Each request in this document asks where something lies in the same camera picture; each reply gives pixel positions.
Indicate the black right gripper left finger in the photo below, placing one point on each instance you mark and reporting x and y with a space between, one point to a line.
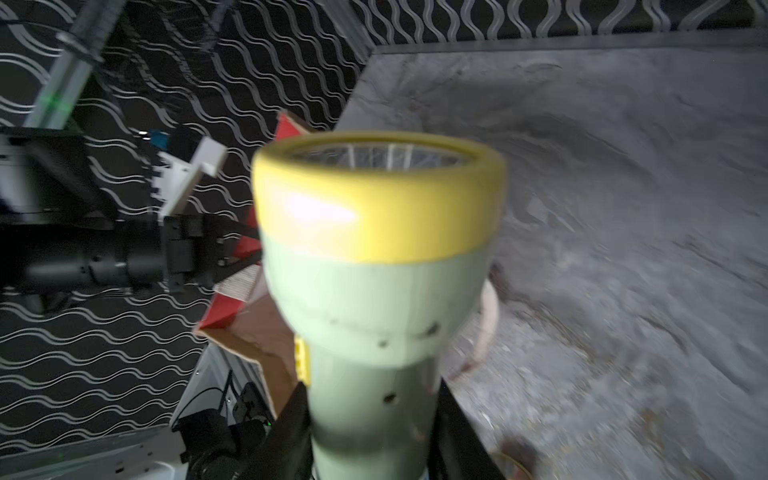
286 453

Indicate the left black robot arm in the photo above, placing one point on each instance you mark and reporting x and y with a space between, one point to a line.
61 233

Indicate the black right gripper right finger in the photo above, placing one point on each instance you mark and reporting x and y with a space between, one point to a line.
456 452

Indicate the green flashlight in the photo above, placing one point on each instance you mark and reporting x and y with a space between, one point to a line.
376 247

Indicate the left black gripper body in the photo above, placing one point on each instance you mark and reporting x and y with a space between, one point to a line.
193 249

